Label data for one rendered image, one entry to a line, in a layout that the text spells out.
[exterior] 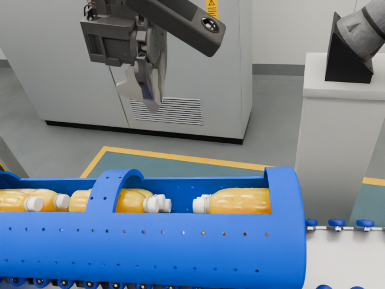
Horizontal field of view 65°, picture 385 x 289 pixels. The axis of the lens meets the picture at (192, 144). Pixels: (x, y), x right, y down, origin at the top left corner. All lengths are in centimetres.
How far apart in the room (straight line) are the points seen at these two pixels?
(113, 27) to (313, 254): 78
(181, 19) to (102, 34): 9
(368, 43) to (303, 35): 219
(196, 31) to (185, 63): 194
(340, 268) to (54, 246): 72
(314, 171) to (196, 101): 121
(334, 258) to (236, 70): 155
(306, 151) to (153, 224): 96
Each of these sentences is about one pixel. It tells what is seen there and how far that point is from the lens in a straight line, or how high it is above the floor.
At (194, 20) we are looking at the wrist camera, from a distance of 36.
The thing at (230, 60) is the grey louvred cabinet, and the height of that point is 80.
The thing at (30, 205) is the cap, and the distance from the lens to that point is 88.
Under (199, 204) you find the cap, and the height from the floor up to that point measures 118.
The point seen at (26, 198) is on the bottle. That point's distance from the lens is 91.
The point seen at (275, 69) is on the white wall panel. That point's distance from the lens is 358.
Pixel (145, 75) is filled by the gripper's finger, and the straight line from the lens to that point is 38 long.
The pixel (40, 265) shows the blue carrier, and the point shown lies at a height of 112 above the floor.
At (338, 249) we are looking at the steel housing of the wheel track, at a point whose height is 93.
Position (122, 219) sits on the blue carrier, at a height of 121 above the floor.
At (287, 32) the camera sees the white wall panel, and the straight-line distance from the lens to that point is 343.
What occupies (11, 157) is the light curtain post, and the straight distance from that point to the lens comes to 139.
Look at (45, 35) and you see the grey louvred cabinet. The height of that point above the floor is 100.
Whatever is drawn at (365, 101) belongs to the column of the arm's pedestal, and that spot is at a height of 105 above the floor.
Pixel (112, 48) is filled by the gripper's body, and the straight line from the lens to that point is 39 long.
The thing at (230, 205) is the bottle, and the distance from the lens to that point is 68.
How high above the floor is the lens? 173
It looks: 40 degrees down
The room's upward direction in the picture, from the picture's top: 10 degrees counter-clockwise
